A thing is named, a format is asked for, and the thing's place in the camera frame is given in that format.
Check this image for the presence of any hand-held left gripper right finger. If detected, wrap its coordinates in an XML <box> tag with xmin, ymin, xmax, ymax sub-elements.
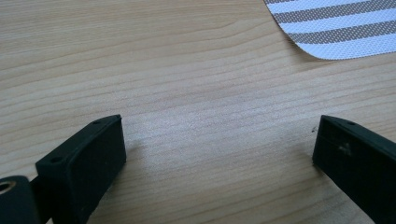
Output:
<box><xmin>312</xmin><ymin>114</ymin><xmax>396</xmax><ymax>224</ymax></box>

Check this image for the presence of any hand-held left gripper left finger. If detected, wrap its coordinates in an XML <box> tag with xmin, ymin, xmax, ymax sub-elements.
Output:
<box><xmin>35</xmin><ymin>114</ymin><xmax>128</xmax><ymax>224</ymax></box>

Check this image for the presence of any striped woven placemat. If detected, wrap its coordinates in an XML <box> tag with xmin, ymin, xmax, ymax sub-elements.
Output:
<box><xmin>263</xmin><ymin>0</ymin><xmax>396</xmax><ymax>61</ymax></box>

